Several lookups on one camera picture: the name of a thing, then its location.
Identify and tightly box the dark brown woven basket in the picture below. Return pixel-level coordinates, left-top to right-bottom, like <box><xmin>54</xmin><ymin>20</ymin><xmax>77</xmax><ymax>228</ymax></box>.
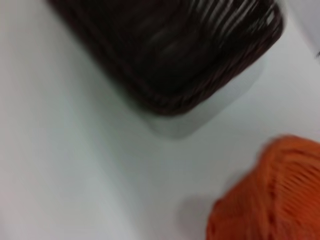
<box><xmin>47</xmin><ymin>0</ymin><xmax>286</xmax><ymax>118</ymax></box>

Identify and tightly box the orange woven basket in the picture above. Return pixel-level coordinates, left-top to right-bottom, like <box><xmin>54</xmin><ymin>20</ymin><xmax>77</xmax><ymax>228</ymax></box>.
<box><xmin>206</xmin><ymin>134</ymin><xmax>320</xmax><ymax>240</ymax></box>

